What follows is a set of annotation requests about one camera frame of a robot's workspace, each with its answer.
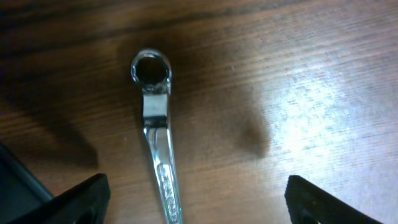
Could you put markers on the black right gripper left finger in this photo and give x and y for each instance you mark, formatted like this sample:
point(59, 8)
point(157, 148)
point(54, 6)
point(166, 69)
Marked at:
point(86, 202)

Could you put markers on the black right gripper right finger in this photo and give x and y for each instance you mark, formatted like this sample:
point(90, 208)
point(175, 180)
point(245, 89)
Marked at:
point(308, 203)

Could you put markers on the silver ring wrench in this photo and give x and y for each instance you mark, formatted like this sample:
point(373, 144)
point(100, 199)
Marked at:
point(152, 72)

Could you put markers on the black open gift box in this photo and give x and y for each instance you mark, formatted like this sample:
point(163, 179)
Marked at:
point(21, 191)

